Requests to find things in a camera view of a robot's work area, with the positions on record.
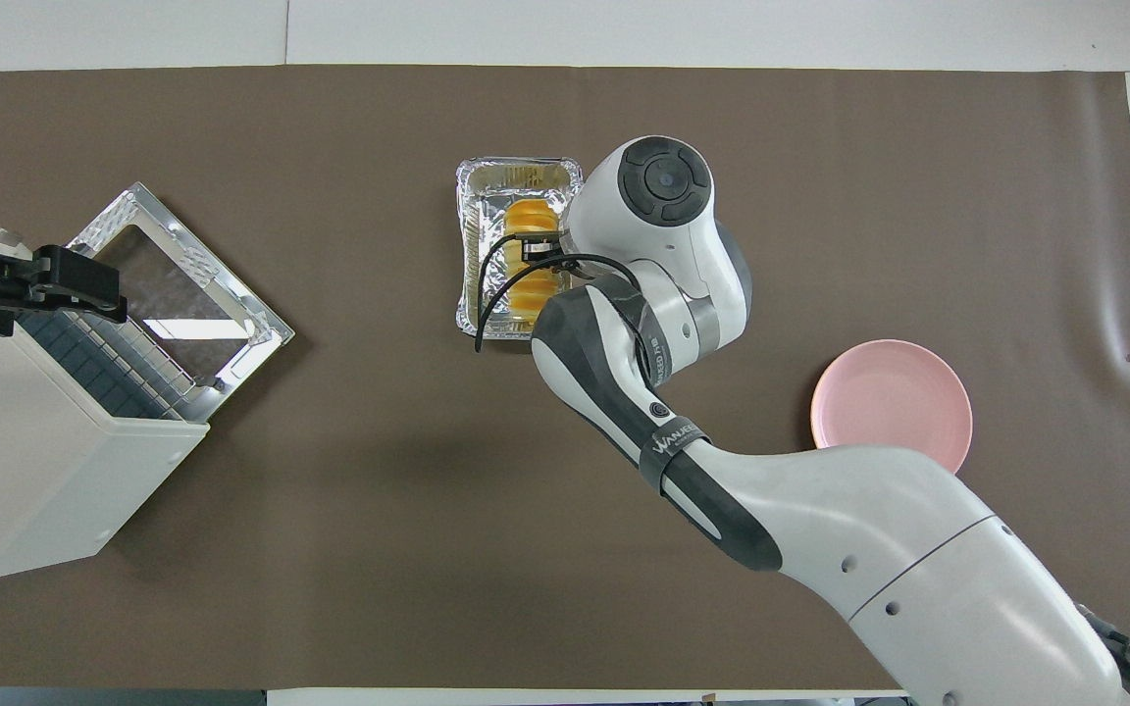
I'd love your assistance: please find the yellow twisted bread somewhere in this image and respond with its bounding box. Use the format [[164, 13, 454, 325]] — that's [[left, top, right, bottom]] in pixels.
[[504, 199, 562, 317]]

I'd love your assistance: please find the metal oven rack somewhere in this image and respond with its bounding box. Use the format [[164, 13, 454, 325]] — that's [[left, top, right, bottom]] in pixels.
[[16, 304, 209, 423]]

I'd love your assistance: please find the cream toaster oven body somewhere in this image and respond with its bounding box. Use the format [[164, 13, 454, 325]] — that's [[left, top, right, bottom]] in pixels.
[[0, 294, 211, 584]]

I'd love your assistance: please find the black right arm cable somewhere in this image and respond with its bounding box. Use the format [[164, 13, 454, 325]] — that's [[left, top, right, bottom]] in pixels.
[[474, 253, 646, 355]]

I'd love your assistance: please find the brown table mat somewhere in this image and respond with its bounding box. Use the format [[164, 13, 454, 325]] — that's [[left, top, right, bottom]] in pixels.
[[0, 65, 1130, 692]]

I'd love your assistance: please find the silver glass oven door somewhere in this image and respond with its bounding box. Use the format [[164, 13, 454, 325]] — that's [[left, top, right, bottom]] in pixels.
[[67, 181, 296, 395]]

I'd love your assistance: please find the pink round plate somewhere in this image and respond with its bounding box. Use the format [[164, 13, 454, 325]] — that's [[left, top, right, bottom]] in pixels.
[[810, 339, 974, 478]]

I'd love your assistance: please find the silver foil tray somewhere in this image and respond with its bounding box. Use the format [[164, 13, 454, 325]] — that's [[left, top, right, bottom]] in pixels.
[[455, 157, 587, 341]]

